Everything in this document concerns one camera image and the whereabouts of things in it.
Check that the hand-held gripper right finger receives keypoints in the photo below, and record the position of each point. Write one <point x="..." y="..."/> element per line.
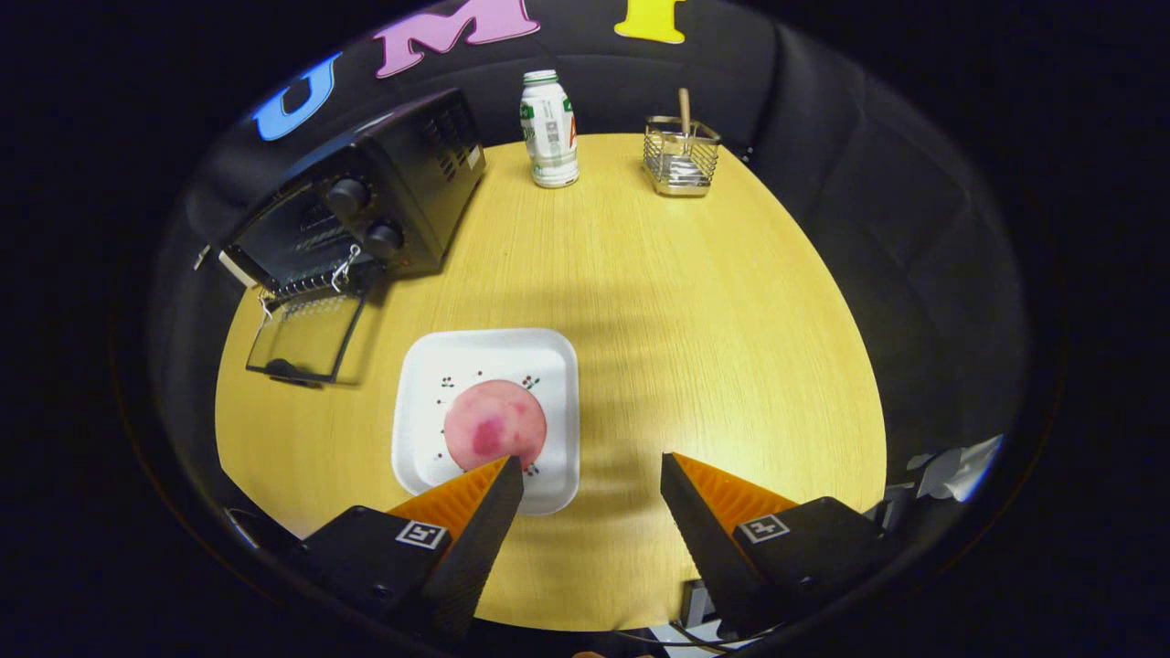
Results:
<point x="708" y="548"/>

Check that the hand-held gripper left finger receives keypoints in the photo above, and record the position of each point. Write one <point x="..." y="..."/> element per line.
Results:
<point x="475" y="548"/>

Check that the pink round food slice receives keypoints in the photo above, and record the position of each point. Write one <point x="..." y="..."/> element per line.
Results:
<point x="494" y="420"/>

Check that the white square plate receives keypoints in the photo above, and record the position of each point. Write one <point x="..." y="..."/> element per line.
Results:
<point x="430" y="366"/>

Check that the glass toaster oven door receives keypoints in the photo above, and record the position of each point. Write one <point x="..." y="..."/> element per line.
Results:
<point x="306" y="334"/>

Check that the black toaster oven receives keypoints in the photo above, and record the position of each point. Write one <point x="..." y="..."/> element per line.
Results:
<point x="420" y="174"/>

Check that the black oven knob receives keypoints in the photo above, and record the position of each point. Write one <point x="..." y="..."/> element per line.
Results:
<point x="384" y="239"/>
<point x="348" y="195"/>

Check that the white crumpled sheet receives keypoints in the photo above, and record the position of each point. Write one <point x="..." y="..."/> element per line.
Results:
<point x="960" y="461"/>

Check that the white drink bottle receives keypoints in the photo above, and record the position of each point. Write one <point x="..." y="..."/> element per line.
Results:
<point x="550" y="137"/>

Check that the wooden stick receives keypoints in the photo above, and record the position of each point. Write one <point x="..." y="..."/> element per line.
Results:
<point x="684" y="110"/>

